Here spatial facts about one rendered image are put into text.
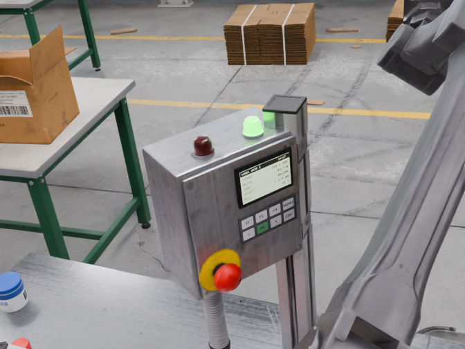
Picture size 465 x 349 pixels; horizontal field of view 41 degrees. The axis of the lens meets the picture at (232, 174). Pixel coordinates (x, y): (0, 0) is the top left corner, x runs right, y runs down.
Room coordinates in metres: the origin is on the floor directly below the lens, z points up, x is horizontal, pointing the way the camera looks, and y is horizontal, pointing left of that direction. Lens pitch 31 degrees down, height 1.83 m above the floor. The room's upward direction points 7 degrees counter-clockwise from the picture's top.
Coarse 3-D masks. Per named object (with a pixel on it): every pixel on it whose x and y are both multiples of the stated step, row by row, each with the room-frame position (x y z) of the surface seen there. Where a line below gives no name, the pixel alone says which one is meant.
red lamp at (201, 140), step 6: (198, 138) 0.64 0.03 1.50; (204, 138) 0.64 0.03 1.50; (198, 144) 0.63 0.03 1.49; (204, 144) 0.63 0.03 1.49; (210, 144) 0.64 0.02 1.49; (198, 150) 0.63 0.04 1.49; (204, 150) 0.63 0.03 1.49; (210, 150) 0.63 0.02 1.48; (198, 156) 0.63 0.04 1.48; (204, 156) 0.63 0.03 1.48; (210, 156) 0.63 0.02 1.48
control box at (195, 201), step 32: (224, 128) 0.70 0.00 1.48; (160, 160) 0.64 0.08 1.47; (192, 160) 0.63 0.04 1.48; (224, 160) 0.63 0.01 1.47; (160, 192) 0.65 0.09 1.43; (192, 192) 0.60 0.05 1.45; (224, 192) 0.62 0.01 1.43; (288, 192) 0.66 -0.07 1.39; (160, 224) 0.67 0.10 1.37; (192, 224) 0.60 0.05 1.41; (224, 224) 0.62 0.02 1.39; (288, 224) 0.66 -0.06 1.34; (192, 256) 0.60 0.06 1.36; (224, 256) 0.61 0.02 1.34; (256, 256) 0.64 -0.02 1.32; (288, 256) 0.66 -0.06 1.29; (192, 288) 0.61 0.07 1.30
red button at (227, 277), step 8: (224, 264) 0.61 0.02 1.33; (232, 264) 0.60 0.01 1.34; (216, 272) 0.59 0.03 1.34; (224, 272) 0.59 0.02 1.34; (232, 272) 0.59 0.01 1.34; (240, 272) 0.59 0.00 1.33; (216, 280) 0.58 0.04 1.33; (224, 280) 0.58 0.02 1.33; (232, 280) 0.58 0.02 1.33; (240, 280) 0.59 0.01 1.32; (224, 288) 0.58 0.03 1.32; (232, 288) 0.58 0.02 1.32
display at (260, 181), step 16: (256, 160) 0.64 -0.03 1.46; (272, 160) 0.65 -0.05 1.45; (288, 160) 0.66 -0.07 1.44; (240, 176) 0.63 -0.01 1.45; (256, 176) 0.64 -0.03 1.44; (272, 176) 0.65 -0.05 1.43; (288, 176) 0.66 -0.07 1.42; (240, 192) 0.63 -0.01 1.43; (256, 192) 0.64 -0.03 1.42; (272, 192) 0.65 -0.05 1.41; (240, 208) 0.63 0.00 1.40
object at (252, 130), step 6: (246, 120) 0.67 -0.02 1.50; (252, 120) 0.67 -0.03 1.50; (258, 120) 0.67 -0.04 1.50; (246, 126) 0.67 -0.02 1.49; (252, 126) 0.66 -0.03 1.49; (258, 126) 0.67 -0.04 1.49; (246, 132) 0.67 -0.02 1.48; (252, 132) 0.66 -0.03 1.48; (258, 132) 0.67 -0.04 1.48; (246, 138) 0.67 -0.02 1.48; (252, 138) 0.66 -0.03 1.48; (258, 138) 0.66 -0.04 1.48
